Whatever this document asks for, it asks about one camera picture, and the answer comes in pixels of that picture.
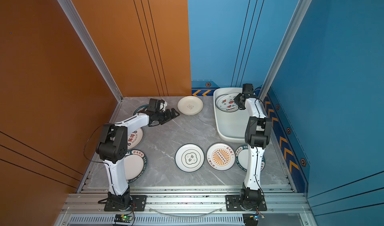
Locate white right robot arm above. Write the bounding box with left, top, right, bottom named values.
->
left=235, top=84, right=272, bottom=212

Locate aluminium rail frame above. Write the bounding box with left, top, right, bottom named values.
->
left=56, top=185, right=316, bottom=226

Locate green lettered plate front left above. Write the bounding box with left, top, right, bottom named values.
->
left=124, top=149, right=148, bottom=184

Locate green lettered plate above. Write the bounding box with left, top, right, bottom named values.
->
left=124, top=149, right=148, bottom=184
left=235, top=144, right=249, bottom=172

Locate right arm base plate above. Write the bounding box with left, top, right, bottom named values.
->
left=225, top=195, right=267, bottom=212

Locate orange sunburst plate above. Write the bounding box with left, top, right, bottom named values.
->
left=206, top=142, right=236, bottom=172

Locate cream plain plate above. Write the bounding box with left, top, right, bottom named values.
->
left=177, top=96, right=204, bottom=115

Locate watermelon pattern plate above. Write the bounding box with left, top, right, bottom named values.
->
left=215, top=93, right=239, bottom=112

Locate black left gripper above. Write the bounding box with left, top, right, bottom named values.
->
left=155, top=108, right=180, bottom=125

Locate green clover outline plate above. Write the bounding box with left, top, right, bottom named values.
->
left=175, top=143, right=205, bottom=173

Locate white cable on rail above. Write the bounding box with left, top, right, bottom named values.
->
left=147, top=207, right=225, bottom=218

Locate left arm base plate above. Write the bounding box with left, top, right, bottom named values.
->
left=104, top=195, right=148, bottom=212

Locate circuit board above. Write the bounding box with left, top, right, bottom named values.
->
left=242, top=214, right=265, bottom=226
left=113, top=214, right=135, bottom=226

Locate white plastic bin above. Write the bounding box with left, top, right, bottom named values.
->
left=214, top=87, right=251, bottom=144

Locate left circuit board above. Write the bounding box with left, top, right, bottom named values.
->
left=113, top=214, right=135, bottom=226

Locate red chinese characters plate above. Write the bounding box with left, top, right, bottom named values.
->
left=128, top=128, right=144, bottom=150

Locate green lettered plate right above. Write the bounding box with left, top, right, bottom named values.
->
left=235, top=144, right=249, bottom=172

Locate right circuit board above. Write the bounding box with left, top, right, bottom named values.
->
left=242, top=214, right=265, bottom=226

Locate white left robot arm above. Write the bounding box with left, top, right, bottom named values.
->
left=96, top=98, right=180, bottom=206

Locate green rim plate back left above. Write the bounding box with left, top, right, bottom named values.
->
left=133, top=104, right=148, bottom=116

